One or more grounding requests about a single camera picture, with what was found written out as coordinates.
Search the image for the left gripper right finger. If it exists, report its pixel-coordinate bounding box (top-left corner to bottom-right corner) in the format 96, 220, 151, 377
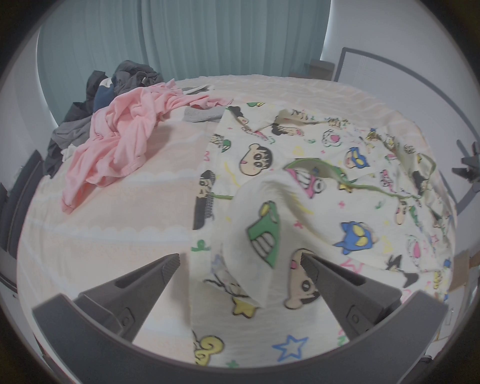
300, 253, 403, 342

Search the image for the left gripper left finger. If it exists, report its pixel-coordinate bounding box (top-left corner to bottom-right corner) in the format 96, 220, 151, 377
73, 253, 181, 343

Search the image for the white printed pyjama top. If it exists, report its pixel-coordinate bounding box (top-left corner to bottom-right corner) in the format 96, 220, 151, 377
189, 99, 460, 366

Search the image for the pile of clothes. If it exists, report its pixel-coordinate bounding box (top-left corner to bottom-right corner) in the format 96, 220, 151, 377
43, 59, 166, 179

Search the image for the bed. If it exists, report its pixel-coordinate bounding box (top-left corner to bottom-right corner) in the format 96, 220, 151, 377
15, 47, 480, 372

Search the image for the pink garment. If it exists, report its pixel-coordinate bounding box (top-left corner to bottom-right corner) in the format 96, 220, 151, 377
62, 79, 235, 214

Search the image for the grey bedside table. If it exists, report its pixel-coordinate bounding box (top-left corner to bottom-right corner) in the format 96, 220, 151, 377
304, 59, 336, 81

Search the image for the grey knitted garment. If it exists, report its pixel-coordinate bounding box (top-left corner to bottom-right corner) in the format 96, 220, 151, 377
182, 106, 226, 123

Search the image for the blue-green curtain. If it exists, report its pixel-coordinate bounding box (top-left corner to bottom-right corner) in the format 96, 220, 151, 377
37, 0, 332, 124

